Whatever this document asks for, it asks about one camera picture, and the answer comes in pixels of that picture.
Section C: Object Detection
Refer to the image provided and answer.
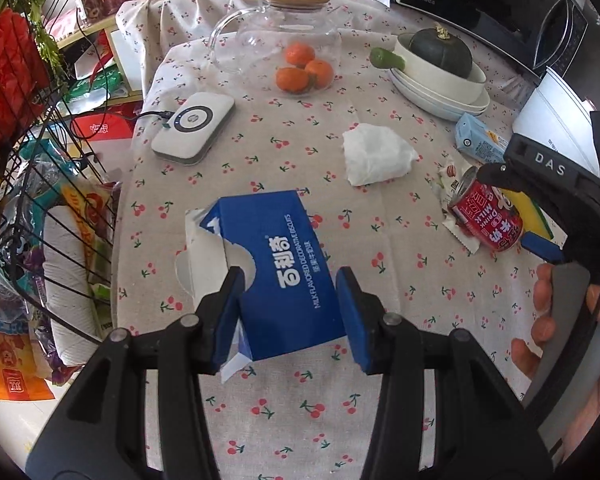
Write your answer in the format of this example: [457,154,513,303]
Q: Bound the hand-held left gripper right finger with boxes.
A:
[334,266,546,480]

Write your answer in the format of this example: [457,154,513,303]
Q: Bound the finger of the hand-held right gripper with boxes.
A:
[520,232,567,264]

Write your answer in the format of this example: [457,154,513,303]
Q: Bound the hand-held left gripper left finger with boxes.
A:
[25,266,253,480]

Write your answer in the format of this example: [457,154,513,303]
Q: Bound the red drink can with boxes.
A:
[447,166,524,252]

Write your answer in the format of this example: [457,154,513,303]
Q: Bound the blue biscuit box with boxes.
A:
[184,190,348,383]

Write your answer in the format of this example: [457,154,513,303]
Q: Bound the person's right hand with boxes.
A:
[511,264,600,411]

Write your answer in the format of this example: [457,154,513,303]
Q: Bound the yellow green sponge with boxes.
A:
[502,190,556,241]

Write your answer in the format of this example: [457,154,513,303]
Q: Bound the white electric pot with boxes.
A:
[512,67,600,176]

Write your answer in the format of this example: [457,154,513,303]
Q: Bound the light blue drink carton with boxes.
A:
[455,112,511,163]

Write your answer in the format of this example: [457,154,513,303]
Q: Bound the white red snack wrapper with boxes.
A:
[432,157,481,256]

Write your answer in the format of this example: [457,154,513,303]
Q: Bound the white plate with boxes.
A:
[390,77,491,122]

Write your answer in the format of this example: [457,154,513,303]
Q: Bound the crumpled white tissue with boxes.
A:
[342,122,421,187]

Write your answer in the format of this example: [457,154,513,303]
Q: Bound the white bowl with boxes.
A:
[394,32,487,104]

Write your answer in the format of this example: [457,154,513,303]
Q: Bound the dark green squash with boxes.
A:
[409,26,473,80]

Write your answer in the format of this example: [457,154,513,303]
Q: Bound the orange snack bag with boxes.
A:
[0,310,56,401]

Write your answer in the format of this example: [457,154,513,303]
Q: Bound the black microwave oven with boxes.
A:
[390,0,598,78]

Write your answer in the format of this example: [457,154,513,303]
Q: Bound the red box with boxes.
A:
[72,112,136,142]

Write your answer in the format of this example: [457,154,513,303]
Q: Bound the green cucumber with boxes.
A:
[370,47,406,72]

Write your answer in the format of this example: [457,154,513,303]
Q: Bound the tangerine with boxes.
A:
[285,42,316,67]
[275,66,310,95]
[305,59,333,90]

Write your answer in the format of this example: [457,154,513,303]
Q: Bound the green plastic bag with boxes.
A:
[60,67,126,106]

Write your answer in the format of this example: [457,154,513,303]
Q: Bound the glass teapot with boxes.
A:
[209,0,342,97]

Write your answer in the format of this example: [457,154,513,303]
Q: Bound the wooden shelf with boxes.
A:
[55,12,123,51]

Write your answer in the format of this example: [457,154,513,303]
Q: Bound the red paper bundle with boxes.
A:
[0,5,51,151]

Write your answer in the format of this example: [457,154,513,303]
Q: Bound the green artificial leaves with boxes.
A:
[10,0,68,81]

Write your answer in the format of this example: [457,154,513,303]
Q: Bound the white wireless charger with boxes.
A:
[151,92,236,166]

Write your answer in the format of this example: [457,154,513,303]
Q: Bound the black charger cable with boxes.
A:
[115,109,173,127]

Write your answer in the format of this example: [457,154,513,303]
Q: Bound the black wire rack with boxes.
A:
[0,0,126,351]

